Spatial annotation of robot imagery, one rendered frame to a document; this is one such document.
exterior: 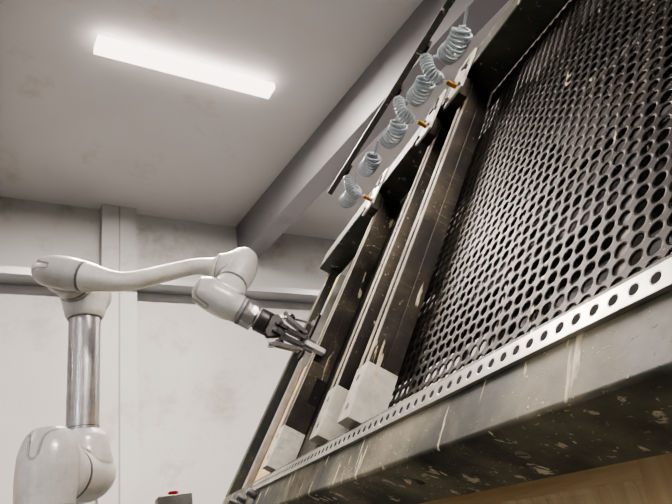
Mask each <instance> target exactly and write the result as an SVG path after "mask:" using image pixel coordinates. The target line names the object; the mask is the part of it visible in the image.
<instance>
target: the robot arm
mask: <svg viewBox="0 0 672 504"><path fill-rule="evenodd" d="M257 270H258V258H257V255H256V253H255V252H254V251H253V250H251V249H250V248H247V247H240V248H237V249H235V250H233V251H230V252H227V253H220V254H219V255H218V256H217V257H214V258H194V259H188V260H183V261H178V262H174V263H169V264H165V265H160V266H155V267H151V268H146V269H142V270H136V271H129V272H119V271H114V270H110V269H107V268H105V267H102V266H99V265H97V264H94V263H92V262H89V261H85V260H82V259H79V258H75V257H69V256H62V255H48V256H44V257H40V258H39V259H37V260H36V261H34V263H33V264H32V267H31V274H32V277H33V279H34V280H35V281H36V282H38V283H39V284H41V285H42V286H46V287H48V289H49V290H51V291H52V292H54V293H55V294H57V295H58V296H60V300H61V304H62V307H63V311H64V316H65V318H66V320H67V321H68V353H67V388H66V423H65V426H62V425H58V426H47V427H41V428H36V429H33V430H32V431H31V432H30V433H29V434H28V435H27V436H26V437H25V439H24V440H23V442H22V444H21V446H20V448H19V451H18V454H17V457H16V463H15V470H14V479H13V504H85V503H89V502H92V501H95V500H97V499H99V498H100V497H102V496H103V495H105V494H106V493H107V492H108V491H109V490H110V488H111V487H112V485H113V484H114V481H115V478H116V463H115V461H114V459H113V456H112V452H111V447H110V442H109V436H108V435H107V433H106V432H105V431H104V430H103V429H101V428H100V321H101V320H102V319H103V318H104V316H105V313H106V310H107V308H108V307H109V305H110V303H111V300H112V293H111V292H123V291H132V290H138V289H142V288H146V287H150V286H154V285H157V284H161V283H165V282H168V281H172V280H176V279H179V278H183V277H187V276H192V275H207V276H210V277H200V279H199V280H198V281H197V283H196V284H195V286H194V288H193V290H192V300H193V301H194V302H195V303H196V304H197V305H198V306H199V307H201V308H202V309H203V310H205V311H206V312H208V313H210V314H212V315H213V316H216V317H218V318H220V319H222V320H227V321H230V322H233V321H234V322H233V323H234V324H237V325H239V326H241V327H243V328H245V329H246V330H249V329H250V327H252V330H253V331H255V332H257V333H259V334H261V335H264V336H265V338H266V339H268V348H274V347H275V348H279V349H283V350H287V351H291V352H295V353H298V352H299V351H300V350H301V349H303V350H305V351H307V352H309V353H312V352H314V353H316V354H318V355H320V356H323V355H324V354H325V352H326V349H324V348H322V347H320V346H318V345H316V341H314V340H312V339H310V338H308V335H307V333H308V331H307V330H306V329H305V328H304V327H302V326H301V325H300V324H299V323H298V322H296V321H295V320H294V319H293V318H292V317H290V315H289V313H288V312H287V311H285V312H284V313H283V314H281V315H278V314H273V313H272V312H270V311H268V310H266V309H264V308H262V309H260V308H261V304H260V303H258V302H256V301H254V300H252V299H250V298H249V297H246V296H245V292H246V291H247V289H248V288H249V287H250V286H251V284H252V282H253V280H254V278H255V276H256V273H257ZM242 304H243V305H242ZM241 306H242V307H241ZM235 317H236V318H235ZM234 319H235V320H234ZM282 319H283V320H285V321H286V322H287V323H288V324H289V325H291V326H292V327H293V328H294V329H295V330H294V329H292V328H290V327H289V326H288V325H286V324H285V323H284V322H283V320H282ZM296 330H297V331H296ZM286 333H287V334H289V335H291V336H293V337H295V338H297V339H299V340H301V341H303V342H304V343H302V342H300V341H299V340H297V339H295V338H293V337H291V336H289V335H287V334H286ZM275 338H279V339H281V340H284V341H286V342H288V343H290V344H292V345H290V344H286V343H282V342H278V341H275V340H273V339H275Z"/></svg>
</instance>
